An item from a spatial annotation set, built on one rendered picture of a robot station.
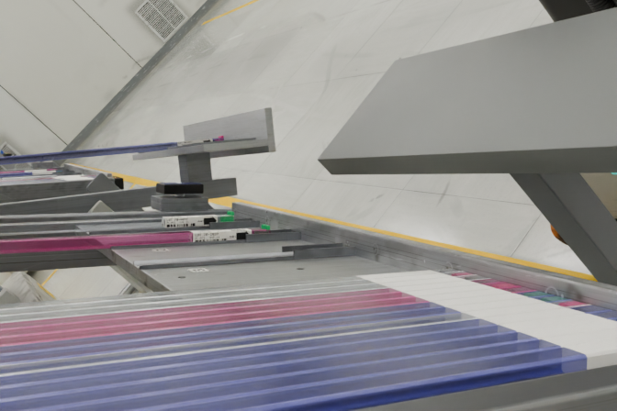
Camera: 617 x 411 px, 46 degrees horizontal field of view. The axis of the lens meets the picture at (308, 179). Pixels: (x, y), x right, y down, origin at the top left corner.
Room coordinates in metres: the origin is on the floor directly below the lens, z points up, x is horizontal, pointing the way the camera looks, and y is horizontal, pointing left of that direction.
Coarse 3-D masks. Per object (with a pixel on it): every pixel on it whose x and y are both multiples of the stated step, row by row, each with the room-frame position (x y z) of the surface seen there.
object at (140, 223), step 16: (0, 224) 0.74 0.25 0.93; (16, 224) 0.74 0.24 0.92; (32, 224) 0.74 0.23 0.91; (48, 224) 0.74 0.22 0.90; (64, 224) 0.75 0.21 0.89; (80, 224) 0.75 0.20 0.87; (96, 224) 0.75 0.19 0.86; (112, 224) 0.75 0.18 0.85; (128, 224) 0.76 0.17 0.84; (144, 224) 0.76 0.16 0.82; (160, 224) 0.76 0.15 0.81
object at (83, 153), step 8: (152, 144) 1.13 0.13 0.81; (160, 144) 1.13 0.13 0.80; (168, 144) 1.13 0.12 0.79; (176, 144) 1.14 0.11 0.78; (56, 152) 1.09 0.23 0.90; (64, 152) 1.09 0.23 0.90; (72, 152) 1.09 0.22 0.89; (80, 152) 1.10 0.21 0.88; (88, 152) 1.10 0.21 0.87; (96, 152) 1.10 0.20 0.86; (104, 152) 1.11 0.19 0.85; (112, 152) 1.11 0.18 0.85; (120, 152) 1.11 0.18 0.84; (128, 152) 1.11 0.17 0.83; (0, 160) 1.07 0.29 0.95; (8, 160) 1.07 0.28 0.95; (16, 160) 1.07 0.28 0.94; (24, 160) 1.07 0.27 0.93; (32, 160) 1.08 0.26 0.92; (40, 160) 1.08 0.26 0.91; (48, 160) 1.08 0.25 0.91
